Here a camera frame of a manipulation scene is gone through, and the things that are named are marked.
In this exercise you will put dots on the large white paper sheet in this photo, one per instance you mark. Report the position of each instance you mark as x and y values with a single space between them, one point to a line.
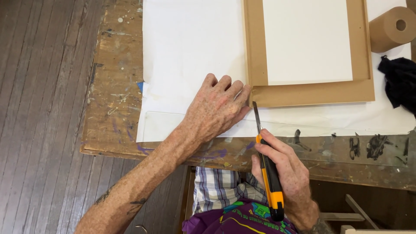
195 65

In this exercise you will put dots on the wooden stool frame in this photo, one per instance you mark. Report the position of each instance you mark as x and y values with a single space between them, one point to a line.
354 214

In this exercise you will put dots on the blue tape piece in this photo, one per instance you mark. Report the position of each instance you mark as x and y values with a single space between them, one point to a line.
140 86

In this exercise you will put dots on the person's left hand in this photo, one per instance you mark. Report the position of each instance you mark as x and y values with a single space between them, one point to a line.
214 109

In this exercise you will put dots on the person's right hand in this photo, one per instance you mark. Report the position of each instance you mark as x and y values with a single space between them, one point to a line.
286 175

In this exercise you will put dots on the black cloth rag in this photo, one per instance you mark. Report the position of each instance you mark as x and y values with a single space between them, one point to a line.
399 83

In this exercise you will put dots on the brown paper tape roll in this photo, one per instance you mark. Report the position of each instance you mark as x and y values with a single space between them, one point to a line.
391 29

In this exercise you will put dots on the person's plaid shorts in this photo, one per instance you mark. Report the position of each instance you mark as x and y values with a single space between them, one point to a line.
221 188

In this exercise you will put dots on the orange and black utility knife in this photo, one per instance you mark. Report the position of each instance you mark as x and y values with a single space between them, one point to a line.
268 170

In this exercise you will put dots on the person's purple printed shirt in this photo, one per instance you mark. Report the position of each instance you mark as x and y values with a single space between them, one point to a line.
240 219

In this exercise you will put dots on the brown paper-taped board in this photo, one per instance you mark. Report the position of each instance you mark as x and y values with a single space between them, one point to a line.
308 52

